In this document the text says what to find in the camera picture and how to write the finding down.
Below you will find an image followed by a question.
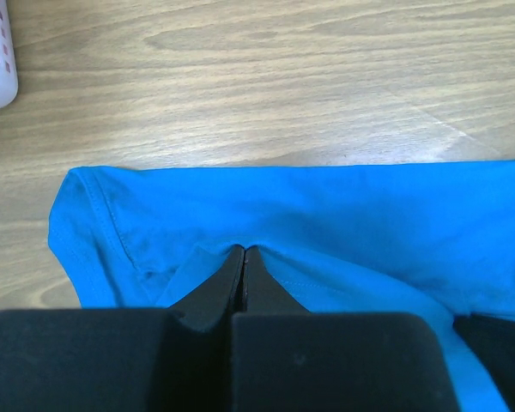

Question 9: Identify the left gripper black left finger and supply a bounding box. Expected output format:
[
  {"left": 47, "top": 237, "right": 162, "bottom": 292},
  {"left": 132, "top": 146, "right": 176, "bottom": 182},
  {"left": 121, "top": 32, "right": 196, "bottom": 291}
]
[{"left": 0, "top": 246, "right": 245, "bottom": 411}]

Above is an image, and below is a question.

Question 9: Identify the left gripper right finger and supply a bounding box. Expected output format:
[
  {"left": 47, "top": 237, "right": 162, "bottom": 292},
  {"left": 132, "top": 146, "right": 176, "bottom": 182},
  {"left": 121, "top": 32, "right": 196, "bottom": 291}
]
[{"left": 231, "top": 247, "right": 455, "bottom": 411}]

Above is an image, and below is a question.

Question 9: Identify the blue t shirt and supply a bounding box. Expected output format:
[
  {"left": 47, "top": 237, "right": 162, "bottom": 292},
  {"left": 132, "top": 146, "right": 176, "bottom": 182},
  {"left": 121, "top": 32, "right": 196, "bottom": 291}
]
[{"left": 48, "top": 160, "right": 515, "bottom": 411}]

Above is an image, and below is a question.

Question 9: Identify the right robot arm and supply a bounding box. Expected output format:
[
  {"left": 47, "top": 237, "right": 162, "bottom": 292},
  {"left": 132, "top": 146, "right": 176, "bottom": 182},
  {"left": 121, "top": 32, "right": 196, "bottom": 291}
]
[{"left": 453, "top": 314, "right": 515, "bottom": 411}]

